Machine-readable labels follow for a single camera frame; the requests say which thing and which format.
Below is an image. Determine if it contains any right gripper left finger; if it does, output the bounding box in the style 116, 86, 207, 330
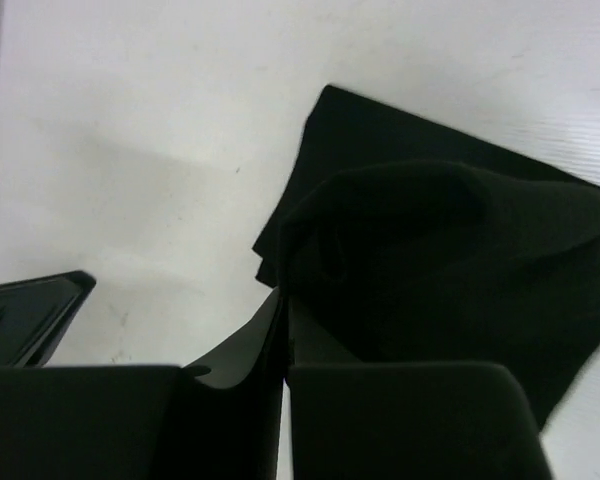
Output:
0, 292, 284, 479

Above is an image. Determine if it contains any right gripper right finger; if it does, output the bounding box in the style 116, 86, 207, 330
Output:
286, 298, 552, 480

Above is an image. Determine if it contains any black tank top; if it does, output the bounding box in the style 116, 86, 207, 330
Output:
253, 85, 600, 426

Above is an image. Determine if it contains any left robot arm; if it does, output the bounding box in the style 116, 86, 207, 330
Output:
0, 270, 96, 367

